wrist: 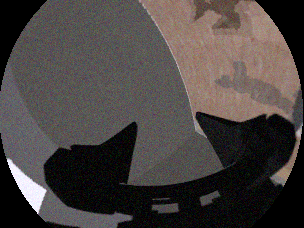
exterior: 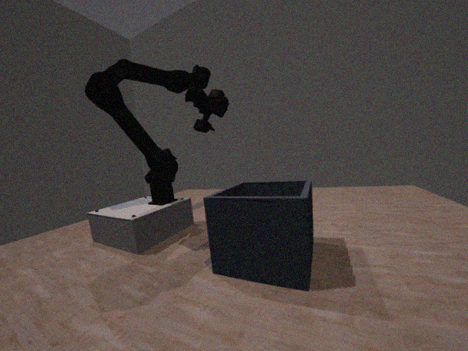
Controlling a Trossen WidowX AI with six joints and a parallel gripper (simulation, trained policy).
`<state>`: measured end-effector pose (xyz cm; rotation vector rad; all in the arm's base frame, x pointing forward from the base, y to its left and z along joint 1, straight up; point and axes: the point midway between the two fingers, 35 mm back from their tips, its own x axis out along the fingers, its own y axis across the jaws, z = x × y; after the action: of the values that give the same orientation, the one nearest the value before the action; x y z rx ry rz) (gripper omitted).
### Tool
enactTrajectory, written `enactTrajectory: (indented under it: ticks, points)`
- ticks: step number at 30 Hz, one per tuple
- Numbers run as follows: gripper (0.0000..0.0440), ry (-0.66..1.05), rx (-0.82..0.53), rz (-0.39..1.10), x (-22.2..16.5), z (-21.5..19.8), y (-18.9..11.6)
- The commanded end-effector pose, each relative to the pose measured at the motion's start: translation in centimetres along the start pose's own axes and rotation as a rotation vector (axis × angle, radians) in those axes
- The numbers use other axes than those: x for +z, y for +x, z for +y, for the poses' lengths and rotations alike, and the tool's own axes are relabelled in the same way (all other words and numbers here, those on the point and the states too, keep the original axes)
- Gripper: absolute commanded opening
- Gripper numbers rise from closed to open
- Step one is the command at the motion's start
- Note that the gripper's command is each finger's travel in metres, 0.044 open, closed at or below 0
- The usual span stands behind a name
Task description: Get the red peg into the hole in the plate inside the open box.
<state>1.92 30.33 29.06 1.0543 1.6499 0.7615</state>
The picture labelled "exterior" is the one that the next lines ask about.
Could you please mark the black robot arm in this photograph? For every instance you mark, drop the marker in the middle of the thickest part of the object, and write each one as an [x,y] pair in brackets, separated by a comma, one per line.
[103,91]

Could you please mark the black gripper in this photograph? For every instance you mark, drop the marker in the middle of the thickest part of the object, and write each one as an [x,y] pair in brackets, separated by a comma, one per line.
[202,125]

